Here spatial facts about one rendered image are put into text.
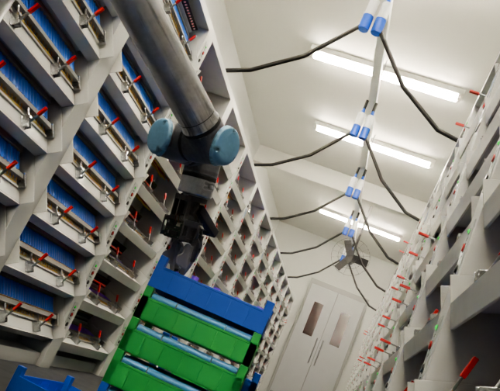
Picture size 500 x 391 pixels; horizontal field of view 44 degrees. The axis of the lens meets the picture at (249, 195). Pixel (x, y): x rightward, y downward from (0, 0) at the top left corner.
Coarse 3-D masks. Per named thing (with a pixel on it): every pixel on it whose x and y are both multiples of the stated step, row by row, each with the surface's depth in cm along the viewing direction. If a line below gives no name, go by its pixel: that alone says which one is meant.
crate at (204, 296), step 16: (160, 256) 151; (160, 272) 150; (176, 272) 150; (160, 288) 149; (176, 288) 149; (192, 288) 149; (208, 288) 149; (192, 304) 148; (208, 304) 148; (224, 304) 148; (240, 304) 148; (272, 304) 147; (224, 320) 154; (240, 320) 146; (256, 320) 146
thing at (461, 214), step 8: (496, 144) 129; (488, 160) 135; (480, 168) 142; (488, 168) 134; (480, 176) 142; (472, 184) 150; (480, 184) 142; (472, 192) 149; (480, 192) 154; (464, 200) 158; (448, 208) 184; (456, 208) 169; (464, 208) 158; (448, 216) 183; (456, 216) 168; (464, 216) 173; (448, 224) 179; (456, 224) 169; (464, 224) 179; (448, 232) 179
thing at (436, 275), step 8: (472, 200) 122; (472, 208) 122; (472, 216) 121; (464, 232) 127; (464, 240) 127; (456, 248) 135; (448, 256) 144; (456, 256) 135; (440, 264) 154; (448, 264) 144; (456, 264) 136; (432, 272) 178; (440, 272) 153; (448, 272) 145; (432, 280) 166; (440, 280) 153; (448, 280) 168; (432, 288) 166
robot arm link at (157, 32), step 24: (120, 0) 117; (144, 0) 118; (144, 24) 120; (168, 24) 123; (144, 48) 123; (168, 48) 124; (168, 72) 126; (192, 72) 130; (168, 96) 130; (192, 96) 130; (192, 120) 133; (216, 120) 136; (192, 144) 138; (216, 144) 136
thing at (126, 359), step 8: (128, 360) 145; (136, 360) 151; (136, 368) 144; (144, 368) 144; (152, 368) 147; (160, 376) 144; (168, 376) 144; (176, 376) 157; (176, 384) 143; (184, 384) 143; (192, 384) 155
